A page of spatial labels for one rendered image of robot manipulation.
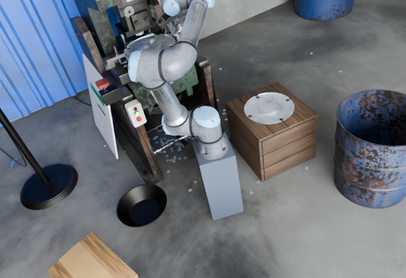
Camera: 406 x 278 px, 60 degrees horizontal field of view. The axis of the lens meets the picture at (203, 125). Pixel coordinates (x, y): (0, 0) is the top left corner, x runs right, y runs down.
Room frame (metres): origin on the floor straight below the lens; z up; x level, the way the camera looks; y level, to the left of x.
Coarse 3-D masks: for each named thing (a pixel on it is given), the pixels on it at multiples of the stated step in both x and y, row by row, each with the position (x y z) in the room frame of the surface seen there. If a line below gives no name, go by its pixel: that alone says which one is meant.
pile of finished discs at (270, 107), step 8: (264, 96) 1.71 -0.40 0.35; (272, 96) 1.69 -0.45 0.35; (280, 96) 1.67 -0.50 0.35; (248, 104) 1.66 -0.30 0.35; (256, 104) 1.65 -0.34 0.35; (264, 104) 1.62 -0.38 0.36; (272, 104) 1.61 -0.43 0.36; (280, 104) 1.60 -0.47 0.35; (288, 104) 1.58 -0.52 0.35; (248, 112) 1.58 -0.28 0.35; (256, 112) 1.57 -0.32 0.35; (264, 112) 1.55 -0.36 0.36; (272, 112) 1.53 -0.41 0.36; (280, 112) 1.52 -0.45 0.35; (288, 112) 1.51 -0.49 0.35; (256, 120) 1.50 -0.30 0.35; (264, 120) 1.49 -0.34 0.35; (272, 120) 1.47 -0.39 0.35
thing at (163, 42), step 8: (136, 40) 1.92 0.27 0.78; (144, 40) 1.90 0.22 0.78; (152, 40) 1.88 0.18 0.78; (160, 40) 1.85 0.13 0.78; (168, 40) 1.83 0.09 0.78; (136, 48) 1.82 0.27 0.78; (144, 48) 1.79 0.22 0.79; (152, 48) 1.77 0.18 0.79; (160, 48) 1.76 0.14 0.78; (168, 48) 1.74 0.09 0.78; (128, 56) 1.75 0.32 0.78
